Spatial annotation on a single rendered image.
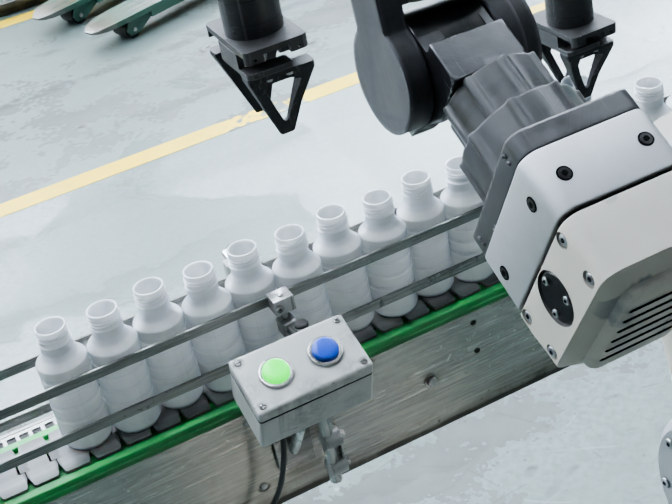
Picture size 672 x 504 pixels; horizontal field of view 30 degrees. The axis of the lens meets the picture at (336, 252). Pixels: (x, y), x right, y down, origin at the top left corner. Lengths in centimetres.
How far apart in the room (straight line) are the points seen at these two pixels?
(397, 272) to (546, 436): 138
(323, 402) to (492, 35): 66
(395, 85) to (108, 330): 70
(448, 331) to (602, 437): 130
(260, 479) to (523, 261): 89
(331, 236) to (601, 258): 85
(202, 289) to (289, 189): 250
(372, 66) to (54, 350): 71
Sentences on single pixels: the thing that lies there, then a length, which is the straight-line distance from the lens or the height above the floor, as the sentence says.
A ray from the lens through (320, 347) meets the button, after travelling 137.
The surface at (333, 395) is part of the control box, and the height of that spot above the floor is 107.
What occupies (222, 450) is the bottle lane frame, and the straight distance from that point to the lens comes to 154.
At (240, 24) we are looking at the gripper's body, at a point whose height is 150.
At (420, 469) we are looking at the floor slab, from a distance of 284.
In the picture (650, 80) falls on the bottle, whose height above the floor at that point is 116.
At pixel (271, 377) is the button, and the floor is 112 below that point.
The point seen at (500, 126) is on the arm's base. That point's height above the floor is 158.
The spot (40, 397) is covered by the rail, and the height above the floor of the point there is 111.
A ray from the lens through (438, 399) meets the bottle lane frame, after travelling 166.
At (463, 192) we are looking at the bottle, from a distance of 157.
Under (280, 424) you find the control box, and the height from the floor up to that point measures 106.
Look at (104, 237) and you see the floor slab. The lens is 394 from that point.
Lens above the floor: 194
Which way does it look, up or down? 33 degrees down
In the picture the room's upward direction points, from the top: 11 degrees counter-clockwise
